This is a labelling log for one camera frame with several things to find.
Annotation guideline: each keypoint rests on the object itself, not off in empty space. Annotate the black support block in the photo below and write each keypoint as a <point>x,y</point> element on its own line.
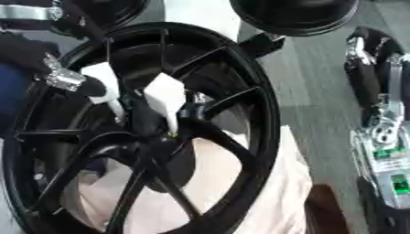
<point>261,45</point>

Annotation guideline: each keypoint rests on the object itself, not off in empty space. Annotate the black spoked wheel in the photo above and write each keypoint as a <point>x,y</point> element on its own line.
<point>251,100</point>

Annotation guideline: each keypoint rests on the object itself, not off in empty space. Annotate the white pin with thin stem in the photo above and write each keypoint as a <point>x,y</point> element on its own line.
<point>166,94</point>
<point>104,74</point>

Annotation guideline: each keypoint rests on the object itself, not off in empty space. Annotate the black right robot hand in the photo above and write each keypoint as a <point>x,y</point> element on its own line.
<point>368,79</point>

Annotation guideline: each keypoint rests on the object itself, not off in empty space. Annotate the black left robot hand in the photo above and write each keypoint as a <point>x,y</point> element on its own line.
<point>24,51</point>

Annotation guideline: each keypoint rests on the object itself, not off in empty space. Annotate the black round wheel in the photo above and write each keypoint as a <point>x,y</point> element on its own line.
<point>114,12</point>
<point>296,16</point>

